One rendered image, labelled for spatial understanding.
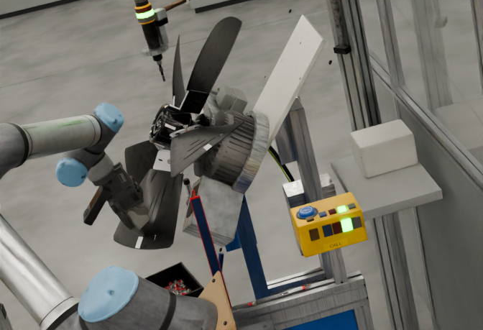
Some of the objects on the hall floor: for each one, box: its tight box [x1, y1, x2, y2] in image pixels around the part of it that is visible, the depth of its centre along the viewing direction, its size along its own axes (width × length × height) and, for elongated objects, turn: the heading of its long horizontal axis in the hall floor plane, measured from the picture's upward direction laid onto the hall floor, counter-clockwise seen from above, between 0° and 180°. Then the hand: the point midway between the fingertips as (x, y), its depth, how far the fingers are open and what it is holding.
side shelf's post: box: [382, 211, 419, 330], centre depth 290 cm, size 4×4×83 cm
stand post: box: [286, 97, 334, 280], centre depth 284 cm, size 4×9×115 cm, turn 35°
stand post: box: [236, 197, 270, 300], centre depth 288 cm, size 4×9×91 cm, turn 35°
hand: (138, 233), depth 242 cm, fingers closed
